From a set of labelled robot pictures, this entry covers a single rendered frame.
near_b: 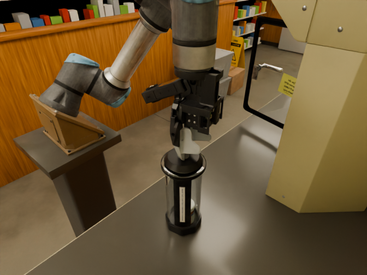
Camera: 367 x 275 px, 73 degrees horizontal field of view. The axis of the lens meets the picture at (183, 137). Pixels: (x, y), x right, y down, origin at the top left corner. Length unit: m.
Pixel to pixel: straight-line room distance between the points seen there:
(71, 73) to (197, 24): 0.72
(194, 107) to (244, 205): 0.44
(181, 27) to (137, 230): 0.54
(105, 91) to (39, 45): 1.31
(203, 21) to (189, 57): 0.06
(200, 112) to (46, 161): 0.74
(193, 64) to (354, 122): 0.41
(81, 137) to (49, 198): 1.32
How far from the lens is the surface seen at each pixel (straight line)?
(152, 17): 0.89
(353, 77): 0.62
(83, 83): 1.06
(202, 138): 0.56
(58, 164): 1.04
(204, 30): 0.42
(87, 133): 1.06
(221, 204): 0.80
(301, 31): 0.63
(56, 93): 1.06
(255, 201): 0.83
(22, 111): 2.38
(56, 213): 2.19
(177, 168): 0.56
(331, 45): 0.61
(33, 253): 2.04
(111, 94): 1.05
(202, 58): 0.43
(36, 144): 1.18
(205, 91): 0.45
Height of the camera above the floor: 1.55
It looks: 35 degrees down
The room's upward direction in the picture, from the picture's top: straight up
